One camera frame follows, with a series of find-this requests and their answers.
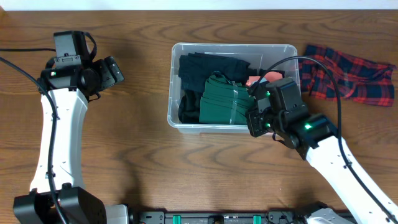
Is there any pink garment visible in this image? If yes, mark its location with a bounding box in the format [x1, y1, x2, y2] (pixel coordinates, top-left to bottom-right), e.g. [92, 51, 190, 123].
[246, 71, 284, 87]

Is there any dark green garment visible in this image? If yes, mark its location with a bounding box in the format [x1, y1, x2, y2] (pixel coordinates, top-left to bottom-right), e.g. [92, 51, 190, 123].
[199, 71, 254, 125]

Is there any black garment with stripe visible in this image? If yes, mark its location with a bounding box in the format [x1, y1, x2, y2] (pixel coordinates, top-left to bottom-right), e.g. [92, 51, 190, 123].
[178, 52, 257, 93]

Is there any red plaid shirt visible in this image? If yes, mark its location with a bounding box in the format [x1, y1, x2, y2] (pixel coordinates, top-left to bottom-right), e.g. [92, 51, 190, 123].
[299, 45, 396, 107]

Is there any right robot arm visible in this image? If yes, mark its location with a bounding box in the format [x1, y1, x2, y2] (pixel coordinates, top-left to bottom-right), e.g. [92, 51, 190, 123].
[246, 108, 397, 223]

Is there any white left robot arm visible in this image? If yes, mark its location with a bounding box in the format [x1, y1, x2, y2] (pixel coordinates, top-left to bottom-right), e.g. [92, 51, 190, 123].
[13, 56, 129, 223]

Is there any clear plastic storage bin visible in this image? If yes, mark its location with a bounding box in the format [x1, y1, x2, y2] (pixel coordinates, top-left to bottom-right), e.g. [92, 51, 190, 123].
[167, 42, 298, 134]

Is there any black mounting rail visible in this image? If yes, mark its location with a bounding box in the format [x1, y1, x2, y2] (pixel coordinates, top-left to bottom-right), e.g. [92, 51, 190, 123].
[128, 208, 307, 224]

